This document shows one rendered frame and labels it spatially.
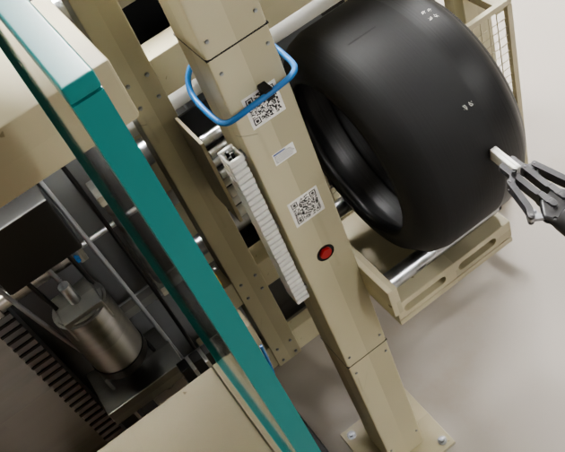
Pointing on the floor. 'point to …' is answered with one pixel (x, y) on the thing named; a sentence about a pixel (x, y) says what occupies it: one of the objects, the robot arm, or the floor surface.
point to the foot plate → (433, 437)
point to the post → (246, 81)
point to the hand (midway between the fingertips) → (505, 161)
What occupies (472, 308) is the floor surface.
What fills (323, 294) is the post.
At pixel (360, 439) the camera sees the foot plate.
